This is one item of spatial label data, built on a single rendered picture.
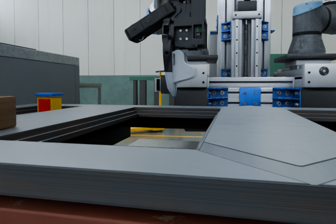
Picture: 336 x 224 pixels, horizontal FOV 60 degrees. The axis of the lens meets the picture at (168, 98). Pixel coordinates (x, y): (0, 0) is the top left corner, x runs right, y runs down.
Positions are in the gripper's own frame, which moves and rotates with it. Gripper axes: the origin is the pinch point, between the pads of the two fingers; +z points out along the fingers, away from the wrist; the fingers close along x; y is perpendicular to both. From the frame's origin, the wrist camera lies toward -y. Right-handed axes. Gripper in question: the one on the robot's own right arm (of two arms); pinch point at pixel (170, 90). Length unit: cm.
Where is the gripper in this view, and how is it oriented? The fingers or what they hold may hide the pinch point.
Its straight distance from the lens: 59.6
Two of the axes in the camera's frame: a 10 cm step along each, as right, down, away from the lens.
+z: 0.0, 10.0, 0.4
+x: 2.2, -0.4, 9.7
